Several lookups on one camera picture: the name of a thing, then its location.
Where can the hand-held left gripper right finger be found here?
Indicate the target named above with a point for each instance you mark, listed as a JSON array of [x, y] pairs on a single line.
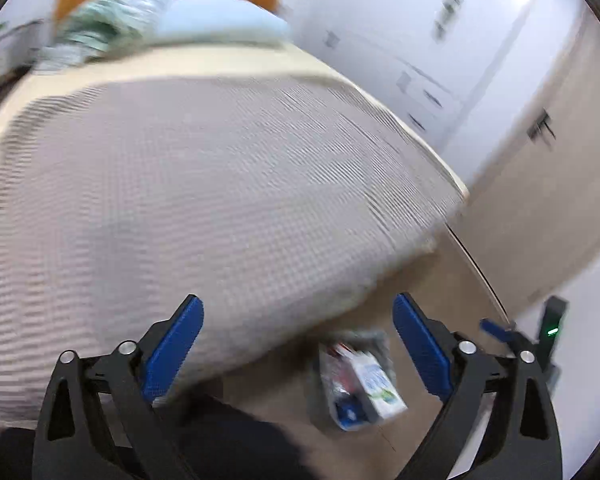
[[420, 345]]

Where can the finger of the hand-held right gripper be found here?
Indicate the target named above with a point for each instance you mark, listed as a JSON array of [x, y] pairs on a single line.
[[495, 330]]

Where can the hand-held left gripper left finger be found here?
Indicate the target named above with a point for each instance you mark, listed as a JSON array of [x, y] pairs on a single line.
[[180, 340]]

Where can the white and green carton box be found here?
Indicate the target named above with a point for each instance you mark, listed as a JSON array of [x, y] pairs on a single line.
[[380, 385]]

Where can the blue snack packet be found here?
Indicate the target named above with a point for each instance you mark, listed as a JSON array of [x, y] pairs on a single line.
[[350, 410]]

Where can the beige door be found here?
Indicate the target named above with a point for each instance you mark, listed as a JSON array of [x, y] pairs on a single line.
[[555, 200]]

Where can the brown checkered blanket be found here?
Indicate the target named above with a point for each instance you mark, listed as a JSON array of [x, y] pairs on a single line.
[[205, 185]]

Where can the bed with cream sheet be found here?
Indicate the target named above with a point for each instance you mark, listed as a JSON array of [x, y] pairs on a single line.
[[180, 60]]

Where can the light blue pillow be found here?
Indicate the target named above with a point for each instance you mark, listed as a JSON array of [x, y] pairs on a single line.
[[220, 20]]

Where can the green lace cloth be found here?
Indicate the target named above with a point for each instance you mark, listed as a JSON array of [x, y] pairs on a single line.
[[95, 25]]

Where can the black metal rack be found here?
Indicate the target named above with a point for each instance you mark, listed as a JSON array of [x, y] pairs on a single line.
[[10, 50]]

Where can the white wardrobe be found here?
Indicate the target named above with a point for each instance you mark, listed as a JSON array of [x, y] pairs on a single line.
[[390, 10]]

